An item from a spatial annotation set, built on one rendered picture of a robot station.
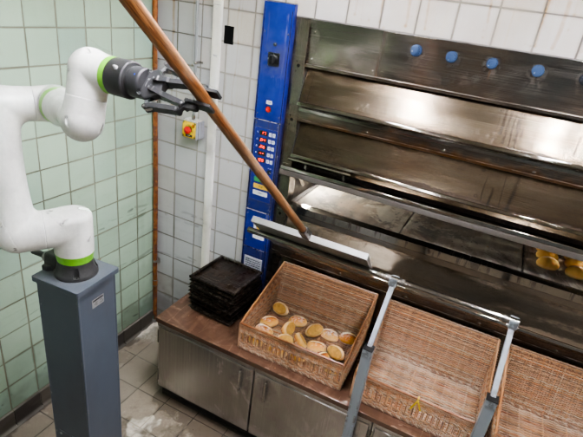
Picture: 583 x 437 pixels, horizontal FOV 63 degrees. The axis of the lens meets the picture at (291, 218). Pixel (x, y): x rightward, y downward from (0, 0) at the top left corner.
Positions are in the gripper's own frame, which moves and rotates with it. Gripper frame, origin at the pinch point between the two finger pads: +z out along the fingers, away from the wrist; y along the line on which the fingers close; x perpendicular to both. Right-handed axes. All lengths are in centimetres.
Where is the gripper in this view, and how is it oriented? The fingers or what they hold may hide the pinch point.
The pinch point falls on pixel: (203, 99)
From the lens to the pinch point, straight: 113.2
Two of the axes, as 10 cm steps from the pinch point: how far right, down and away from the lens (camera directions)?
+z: 8.9, 3.0, -3.5
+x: -2.5, -3.3, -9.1
